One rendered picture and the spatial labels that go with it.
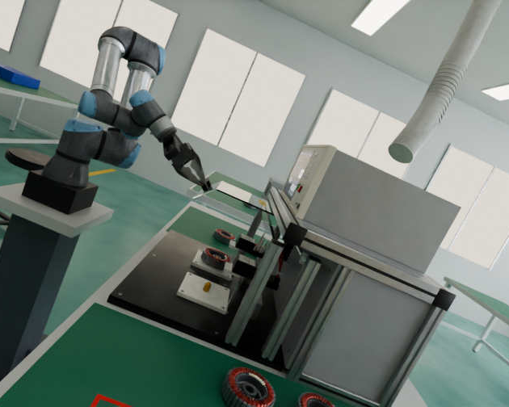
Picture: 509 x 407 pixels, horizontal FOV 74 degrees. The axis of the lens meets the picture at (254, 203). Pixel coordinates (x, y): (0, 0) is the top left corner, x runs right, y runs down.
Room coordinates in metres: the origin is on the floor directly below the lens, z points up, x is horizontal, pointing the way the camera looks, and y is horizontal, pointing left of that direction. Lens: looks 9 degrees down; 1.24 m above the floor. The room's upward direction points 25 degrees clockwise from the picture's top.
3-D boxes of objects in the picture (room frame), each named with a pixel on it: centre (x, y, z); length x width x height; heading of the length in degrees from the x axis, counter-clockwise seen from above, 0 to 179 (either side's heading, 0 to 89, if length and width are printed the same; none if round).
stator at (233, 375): (0.65, -0.15, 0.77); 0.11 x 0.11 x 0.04
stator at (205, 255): (1.21, 0.04, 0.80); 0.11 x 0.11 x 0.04
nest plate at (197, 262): (1.21, 0.04, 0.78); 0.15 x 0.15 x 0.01; 5
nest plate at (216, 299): (0.97, 0.02, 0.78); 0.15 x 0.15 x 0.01; 5
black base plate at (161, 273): (1.09, 0.02, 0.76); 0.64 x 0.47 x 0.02; 5
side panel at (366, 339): (0.80, -0.39, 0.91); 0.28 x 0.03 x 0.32; 95
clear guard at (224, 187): (1.20, 0.04, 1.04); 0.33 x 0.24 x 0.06; 95
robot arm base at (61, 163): (1.21, 0.68, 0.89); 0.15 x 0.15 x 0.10
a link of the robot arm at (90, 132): (1.22, 0.67, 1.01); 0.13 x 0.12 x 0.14; 125
